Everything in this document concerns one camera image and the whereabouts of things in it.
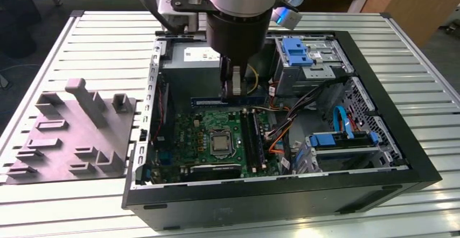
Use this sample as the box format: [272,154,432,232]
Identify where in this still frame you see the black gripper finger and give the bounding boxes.
[218,56,234,99]
[230,65,249,97]

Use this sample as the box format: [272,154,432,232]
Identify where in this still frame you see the blue RAM stick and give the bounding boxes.
[189,95,269,107]

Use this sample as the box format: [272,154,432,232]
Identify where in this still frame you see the black RAM slot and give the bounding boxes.
[240,109,254,173]

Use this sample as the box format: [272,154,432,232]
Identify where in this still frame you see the grey power supply unit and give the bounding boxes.
[160,41,234,109]

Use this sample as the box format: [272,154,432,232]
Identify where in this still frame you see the blue disk carrier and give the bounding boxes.
[309,131,378,150]
[281,38,312,67]

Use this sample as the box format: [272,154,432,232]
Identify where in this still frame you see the CPU socket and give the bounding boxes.
[206,128,237,161]

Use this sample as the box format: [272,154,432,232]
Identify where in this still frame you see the silver CPU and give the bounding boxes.
[209,135,233,153]

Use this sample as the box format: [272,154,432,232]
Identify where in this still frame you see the silver drive cage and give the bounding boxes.
[274,36,356,96]

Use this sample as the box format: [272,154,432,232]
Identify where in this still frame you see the green motherboard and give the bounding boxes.
[150,106,285,185]

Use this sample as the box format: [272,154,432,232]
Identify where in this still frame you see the black graphics card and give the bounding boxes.
[189,163,242,181]

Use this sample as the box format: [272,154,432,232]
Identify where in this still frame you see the silver disk bay cage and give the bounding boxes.
[292,137,409,173]

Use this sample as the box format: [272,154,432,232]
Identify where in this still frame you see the black PC case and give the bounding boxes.
[121,30,442,232]

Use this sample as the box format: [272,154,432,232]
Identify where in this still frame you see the grey parts rack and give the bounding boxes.
[0,78,140,186]

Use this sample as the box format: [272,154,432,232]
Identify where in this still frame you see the wooden cabinet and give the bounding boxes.
[384,0,460,49]

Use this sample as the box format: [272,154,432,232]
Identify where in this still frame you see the black chair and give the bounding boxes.
[0,0,42,59]

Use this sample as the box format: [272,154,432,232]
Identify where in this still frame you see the yellow wire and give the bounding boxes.
[249,65,261,94]

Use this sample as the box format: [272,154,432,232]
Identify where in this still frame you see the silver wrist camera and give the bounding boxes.
[270,5,302,31]

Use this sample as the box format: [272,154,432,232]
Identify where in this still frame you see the black cable bundle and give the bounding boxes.
[265,78,352,139]

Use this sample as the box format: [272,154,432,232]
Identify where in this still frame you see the black camera bracket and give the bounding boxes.
[170,0,213,14]

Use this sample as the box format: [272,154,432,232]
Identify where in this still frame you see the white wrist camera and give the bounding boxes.
[157,0,200,33]

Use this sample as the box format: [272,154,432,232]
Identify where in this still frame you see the red black twisted wire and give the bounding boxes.
[156,86,168,142]

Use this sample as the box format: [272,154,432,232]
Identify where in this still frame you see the black camera cable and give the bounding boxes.
[125,0,178,33]

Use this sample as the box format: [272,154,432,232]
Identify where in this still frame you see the blue flat cable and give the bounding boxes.
[332,105,356,138]

